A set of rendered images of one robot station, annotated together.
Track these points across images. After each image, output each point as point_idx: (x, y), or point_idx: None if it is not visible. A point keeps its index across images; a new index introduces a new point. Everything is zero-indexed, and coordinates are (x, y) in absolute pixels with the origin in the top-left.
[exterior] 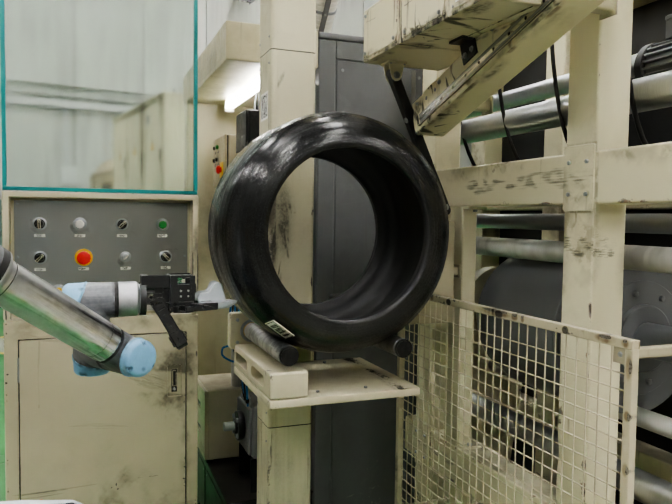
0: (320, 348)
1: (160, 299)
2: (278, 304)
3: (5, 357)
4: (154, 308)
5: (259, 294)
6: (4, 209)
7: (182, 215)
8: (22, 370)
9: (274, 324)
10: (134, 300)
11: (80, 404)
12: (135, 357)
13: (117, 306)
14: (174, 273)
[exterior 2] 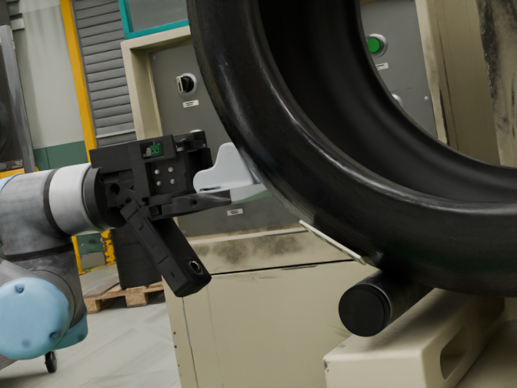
0: (463, 287)
1: (129, 194)
2: (306, 179)
3: (168, 306)
4: (121, 213)
5: (262, 159)
6: (128, 71)
7: (409, 18)
8: (191, 326)
9: (311, 231)
10: (73, 201)
11: (281, 386)
12: (1, 319)
13: (50, 215)
14: (174, 135)
